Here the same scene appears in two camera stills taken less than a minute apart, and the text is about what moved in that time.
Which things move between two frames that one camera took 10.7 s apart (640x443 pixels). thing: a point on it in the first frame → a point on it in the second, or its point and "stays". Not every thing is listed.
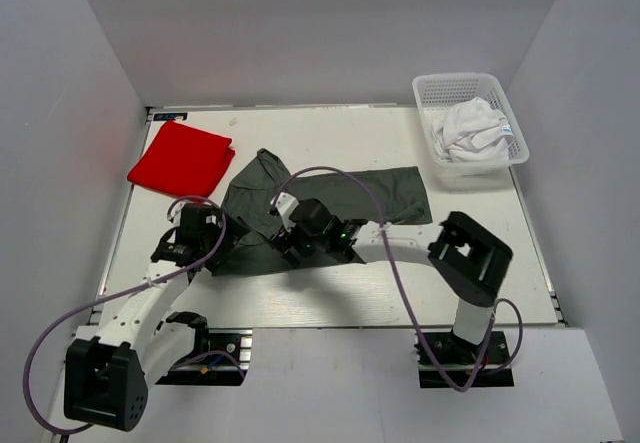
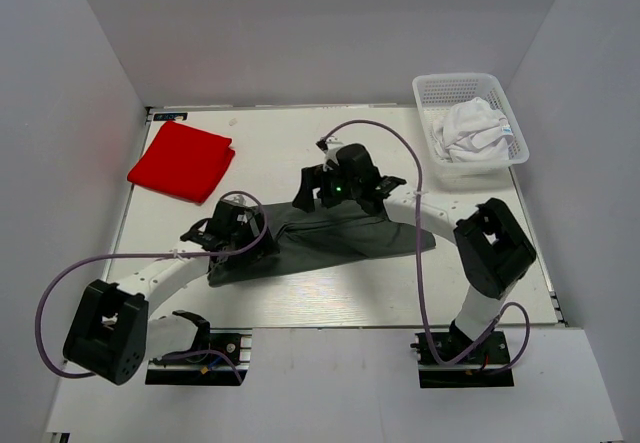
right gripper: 285,240 → 315,177
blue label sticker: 170,116 stays
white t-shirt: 471,131 stays
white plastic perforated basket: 437,91 stays
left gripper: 216,228 → 268,248
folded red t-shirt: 183,161 stays
